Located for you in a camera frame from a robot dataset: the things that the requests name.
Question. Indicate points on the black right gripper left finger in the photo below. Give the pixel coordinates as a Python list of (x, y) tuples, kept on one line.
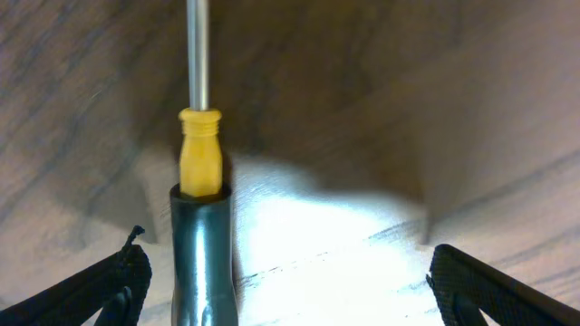
[(114, 289)]

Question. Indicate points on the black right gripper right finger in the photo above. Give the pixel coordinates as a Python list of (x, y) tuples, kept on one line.
[(466, 290)]

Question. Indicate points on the black yellow screwdriver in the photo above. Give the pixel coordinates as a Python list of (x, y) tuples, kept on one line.
[(200, 204)]

